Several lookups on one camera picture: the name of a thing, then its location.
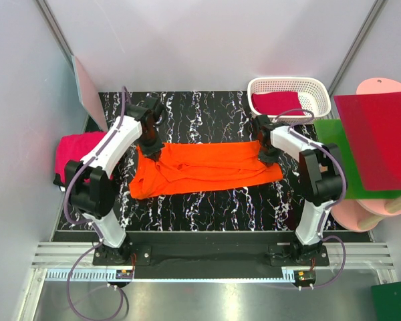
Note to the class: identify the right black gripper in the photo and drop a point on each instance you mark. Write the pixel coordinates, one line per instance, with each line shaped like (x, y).
(266, 160)

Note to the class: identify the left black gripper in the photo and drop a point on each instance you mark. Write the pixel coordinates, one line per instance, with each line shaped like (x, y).
(153, 152)

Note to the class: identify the orange t shirt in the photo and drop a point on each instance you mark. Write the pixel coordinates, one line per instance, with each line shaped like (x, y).
(192, 168)

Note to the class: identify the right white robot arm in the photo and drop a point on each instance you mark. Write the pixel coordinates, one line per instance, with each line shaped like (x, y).
(321, 176)

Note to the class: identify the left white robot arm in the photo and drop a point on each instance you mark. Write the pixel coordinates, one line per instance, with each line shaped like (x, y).
(89, 191)

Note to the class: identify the dark red t shirt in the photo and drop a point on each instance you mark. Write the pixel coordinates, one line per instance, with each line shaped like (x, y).
(276, 103)

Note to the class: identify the white plastic basket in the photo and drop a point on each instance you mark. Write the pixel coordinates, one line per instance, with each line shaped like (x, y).
(313, 96)

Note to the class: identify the folded pink t shirt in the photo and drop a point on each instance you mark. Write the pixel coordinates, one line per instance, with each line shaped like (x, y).
(74, 148)

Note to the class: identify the folded black t shirt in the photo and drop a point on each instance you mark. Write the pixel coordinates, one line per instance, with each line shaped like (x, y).
(59, 180)

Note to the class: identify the pink wooden stand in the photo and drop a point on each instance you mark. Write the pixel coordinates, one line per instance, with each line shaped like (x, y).
(363, 215)

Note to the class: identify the red plastic board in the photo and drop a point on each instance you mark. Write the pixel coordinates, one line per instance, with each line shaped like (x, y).
(372, 124)

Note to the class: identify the dark green board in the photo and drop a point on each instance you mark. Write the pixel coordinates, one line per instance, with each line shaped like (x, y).
(387, 301)

